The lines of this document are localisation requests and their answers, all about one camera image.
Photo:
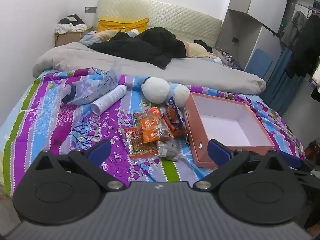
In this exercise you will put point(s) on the red orange chip packet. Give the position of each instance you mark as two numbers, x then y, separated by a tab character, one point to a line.
176	126

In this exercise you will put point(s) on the clear blue plastic bag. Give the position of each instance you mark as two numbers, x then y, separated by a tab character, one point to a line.
87	92

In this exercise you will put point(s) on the beige pillow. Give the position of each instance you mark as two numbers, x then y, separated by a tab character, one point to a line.
197	50
107	35

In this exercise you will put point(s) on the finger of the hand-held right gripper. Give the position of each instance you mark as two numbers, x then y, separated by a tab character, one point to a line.
290	158

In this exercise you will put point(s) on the red wafer packet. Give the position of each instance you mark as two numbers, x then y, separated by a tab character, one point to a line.
133	131

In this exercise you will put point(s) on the black hanging garment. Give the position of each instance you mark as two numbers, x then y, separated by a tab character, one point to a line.
306	50

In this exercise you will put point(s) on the white wardrobe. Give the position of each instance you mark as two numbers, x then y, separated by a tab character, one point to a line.
262	5

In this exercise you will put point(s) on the black wall plug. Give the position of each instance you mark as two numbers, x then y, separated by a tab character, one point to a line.
235	40

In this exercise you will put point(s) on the pile of clothes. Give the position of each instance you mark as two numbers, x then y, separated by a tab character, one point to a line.
67	23

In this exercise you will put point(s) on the blue board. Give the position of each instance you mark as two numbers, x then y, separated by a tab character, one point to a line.
258	63

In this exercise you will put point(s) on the grey duvet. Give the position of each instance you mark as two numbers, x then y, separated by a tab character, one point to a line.
100	58

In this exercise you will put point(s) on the wooden nightstand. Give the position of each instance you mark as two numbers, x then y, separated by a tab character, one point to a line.
67	39

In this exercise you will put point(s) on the orange snack packet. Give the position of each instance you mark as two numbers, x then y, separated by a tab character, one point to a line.
150	130

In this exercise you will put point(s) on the floral printed blanket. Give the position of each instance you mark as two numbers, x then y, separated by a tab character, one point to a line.
50	120

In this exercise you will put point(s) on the blue curtain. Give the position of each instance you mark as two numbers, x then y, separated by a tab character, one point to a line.
282	85

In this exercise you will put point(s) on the brown bag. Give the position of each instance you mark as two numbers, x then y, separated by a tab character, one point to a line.
312	150

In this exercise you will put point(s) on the light blue cloth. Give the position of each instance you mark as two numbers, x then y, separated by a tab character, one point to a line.
88	38

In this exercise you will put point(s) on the grey wall socket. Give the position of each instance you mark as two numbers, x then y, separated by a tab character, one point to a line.
90	9

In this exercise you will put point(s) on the grey green snack packet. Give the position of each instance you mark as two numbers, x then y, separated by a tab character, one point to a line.
167	150

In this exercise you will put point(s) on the yellow folded blanket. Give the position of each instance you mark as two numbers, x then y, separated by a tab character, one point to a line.
120	25

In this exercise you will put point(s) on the clear dark snack packet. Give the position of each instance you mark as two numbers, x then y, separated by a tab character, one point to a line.
165	130

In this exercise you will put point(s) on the black jacket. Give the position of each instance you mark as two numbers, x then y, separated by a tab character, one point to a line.
150	45

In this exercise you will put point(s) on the red foil candy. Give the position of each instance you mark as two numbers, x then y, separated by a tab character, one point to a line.
153	110

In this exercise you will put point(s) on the pink cardboard box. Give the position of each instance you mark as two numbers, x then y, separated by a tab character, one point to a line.
225	122

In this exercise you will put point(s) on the white spray can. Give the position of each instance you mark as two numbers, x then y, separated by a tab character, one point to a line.
110	99

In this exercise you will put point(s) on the clear brown sticks packet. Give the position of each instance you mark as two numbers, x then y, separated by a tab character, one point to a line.
139	117

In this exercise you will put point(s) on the red label brown sticks packet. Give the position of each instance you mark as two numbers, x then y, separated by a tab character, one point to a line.
141	147

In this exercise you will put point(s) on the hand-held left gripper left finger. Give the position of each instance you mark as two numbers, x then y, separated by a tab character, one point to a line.
100	151

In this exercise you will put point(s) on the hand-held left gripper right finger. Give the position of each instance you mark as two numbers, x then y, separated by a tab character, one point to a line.
218	152

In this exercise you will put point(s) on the grey striped hanging shirt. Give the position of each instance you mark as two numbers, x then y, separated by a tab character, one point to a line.
295	27

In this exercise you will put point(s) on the white and blue plush toy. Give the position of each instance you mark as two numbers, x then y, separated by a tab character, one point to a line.
153	90

